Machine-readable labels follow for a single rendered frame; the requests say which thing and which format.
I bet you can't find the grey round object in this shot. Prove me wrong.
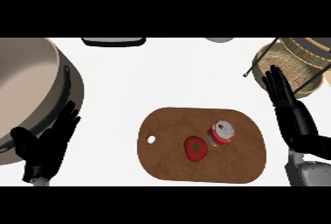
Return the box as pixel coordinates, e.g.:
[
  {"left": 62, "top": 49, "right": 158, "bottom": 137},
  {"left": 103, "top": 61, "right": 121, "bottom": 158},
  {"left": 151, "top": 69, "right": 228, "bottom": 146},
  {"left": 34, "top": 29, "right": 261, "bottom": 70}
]
[{"left": 202, "top": 38, "right": 236, "bottom": 44}]

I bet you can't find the red can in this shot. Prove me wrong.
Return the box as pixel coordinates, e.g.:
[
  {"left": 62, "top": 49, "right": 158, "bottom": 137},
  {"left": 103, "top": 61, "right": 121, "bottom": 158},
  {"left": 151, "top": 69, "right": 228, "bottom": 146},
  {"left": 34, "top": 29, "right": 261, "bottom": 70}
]
[{"left": 205, "top": 120, "right": 236, "bottom": 147}]

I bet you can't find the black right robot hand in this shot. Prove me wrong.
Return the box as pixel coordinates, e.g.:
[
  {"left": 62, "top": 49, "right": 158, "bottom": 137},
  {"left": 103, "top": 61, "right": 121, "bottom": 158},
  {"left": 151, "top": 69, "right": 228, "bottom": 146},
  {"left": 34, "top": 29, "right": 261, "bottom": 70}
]
[{"left": 261, "top": 64, "right": 331, "bottom": 161}]

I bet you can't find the large beige pan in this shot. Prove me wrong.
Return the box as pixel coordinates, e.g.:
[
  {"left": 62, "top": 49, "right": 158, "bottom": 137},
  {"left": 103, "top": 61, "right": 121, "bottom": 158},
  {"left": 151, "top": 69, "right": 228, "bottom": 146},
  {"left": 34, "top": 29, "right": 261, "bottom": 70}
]
[{"left": 0, "top": 38, "right": 87, "bottom": 166}]

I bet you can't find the red tomato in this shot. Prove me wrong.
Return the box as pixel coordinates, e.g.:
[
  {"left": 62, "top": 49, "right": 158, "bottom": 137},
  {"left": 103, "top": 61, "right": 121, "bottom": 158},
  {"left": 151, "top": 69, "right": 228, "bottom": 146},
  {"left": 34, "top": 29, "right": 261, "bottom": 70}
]
[{"left": 182, "top": 135, "right": 210, "bottom": 162}]

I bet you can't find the brown wooden cutting board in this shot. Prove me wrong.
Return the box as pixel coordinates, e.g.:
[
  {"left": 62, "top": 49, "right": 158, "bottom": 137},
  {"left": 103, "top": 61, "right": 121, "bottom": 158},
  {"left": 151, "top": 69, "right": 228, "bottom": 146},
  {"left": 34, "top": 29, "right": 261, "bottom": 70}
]
[{"left": 136, "top": 107, "right": 267, "bottom": 185}]

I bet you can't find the wicker tiered basket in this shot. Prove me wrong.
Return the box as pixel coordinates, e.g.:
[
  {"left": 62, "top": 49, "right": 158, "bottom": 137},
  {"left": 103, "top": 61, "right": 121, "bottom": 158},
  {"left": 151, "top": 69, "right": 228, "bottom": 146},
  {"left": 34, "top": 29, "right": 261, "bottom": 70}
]
[{"left": 242, "top": 38, "right": 331, "bottom": 99}]

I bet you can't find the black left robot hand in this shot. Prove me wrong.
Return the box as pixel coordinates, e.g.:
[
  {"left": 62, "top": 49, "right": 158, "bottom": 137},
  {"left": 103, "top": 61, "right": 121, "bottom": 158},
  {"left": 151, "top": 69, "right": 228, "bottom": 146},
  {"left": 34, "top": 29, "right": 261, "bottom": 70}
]
[{"left": 9, "top": 100, "right": 83, "bottom": 184}]

